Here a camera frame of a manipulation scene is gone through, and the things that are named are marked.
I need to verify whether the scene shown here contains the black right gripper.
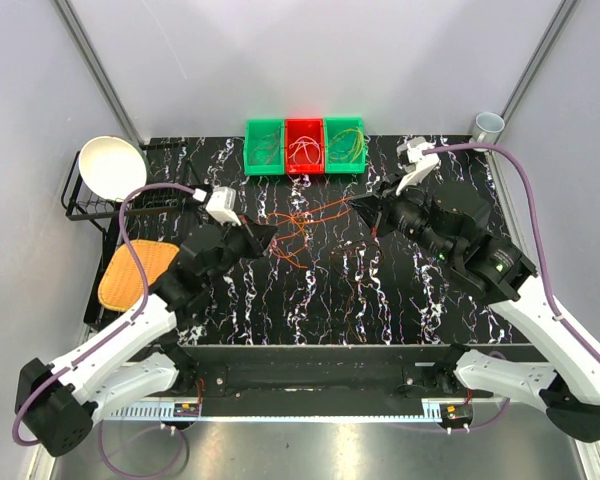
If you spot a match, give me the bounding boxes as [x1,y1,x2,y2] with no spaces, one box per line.
[348,169,457,264]

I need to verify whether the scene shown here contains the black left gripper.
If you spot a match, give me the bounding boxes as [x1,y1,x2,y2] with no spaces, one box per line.
[204,211,278,288]

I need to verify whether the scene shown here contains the orange cable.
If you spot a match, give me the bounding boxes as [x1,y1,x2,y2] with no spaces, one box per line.
[267,197,356,271]

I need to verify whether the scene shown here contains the yellow cable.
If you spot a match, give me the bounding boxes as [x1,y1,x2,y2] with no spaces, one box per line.
[327,124,366,162]

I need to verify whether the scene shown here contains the white cable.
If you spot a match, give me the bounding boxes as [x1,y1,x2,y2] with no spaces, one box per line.
[287,134,326,167]

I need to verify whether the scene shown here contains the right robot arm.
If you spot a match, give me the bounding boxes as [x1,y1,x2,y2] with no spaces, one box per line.
[348,181,600,443]

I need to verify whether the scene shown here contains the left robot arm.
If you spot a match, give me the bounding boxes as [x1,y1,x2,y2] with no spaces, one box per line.
[12,216,277,457]

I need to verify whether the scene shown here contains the right green plastic bin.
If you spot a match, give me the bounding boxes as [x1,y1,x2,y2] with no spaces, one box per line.
[323,117,367,174]

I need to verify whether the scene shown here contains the green plastic bin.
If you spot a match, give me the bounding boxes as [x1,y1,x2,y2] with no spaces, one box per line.
[243,119,285,176]
[323,117,367,174]

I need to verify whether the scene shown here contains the left green plastic bin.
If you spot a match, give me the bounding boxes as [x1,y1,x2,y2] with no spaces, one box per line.
[243,119,285,176]

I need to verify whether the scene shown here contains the red plastic bin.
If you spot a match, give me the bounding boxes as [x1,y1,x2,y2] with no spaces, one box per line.
[284,118,325,175]

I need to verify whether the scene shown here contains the white mug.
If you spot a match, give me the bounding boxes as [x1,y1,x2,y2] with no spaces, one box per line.
[471,112,505,144]

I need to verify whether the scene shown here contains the white bowl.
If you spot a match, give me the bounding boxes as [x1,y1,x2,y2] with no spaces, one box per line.
[78,136,148,202]

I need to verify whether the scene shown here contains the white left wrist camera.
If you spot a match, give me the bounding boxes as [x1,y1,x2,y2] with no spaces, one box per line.
[192,187,240,225]

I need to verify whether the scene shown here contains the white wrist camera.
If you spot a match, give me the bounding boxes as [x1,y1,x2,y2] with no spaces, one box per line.
[192,187,240,225]
[396,136,440,196]

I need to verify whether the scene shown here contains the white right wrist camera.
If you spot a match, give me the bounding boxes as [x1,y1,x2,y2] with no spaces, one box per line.
[396,136,440,196]

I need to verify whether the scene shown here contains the black wire dish rack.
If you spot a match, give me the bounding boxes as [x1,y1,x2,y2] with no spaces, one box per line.
[60,137,206,331]

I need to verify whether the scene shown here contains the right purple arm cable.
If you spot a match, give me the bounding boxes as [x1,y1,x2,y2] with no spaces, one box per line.
[422,142,600,434]

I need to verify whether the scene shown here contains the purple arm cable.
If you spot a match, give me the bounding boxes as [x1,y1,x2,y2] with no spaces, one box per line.
[422,142,600,434]
[12,182,211,476]

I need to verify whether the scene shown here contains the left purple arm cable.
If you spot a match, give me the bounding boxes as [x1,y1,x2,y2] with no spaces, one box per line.
[12,182,211,476]

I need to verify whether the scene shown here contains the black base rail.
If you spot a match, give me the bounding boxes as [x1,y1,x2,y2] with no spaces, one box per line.
[185,345,467,421]

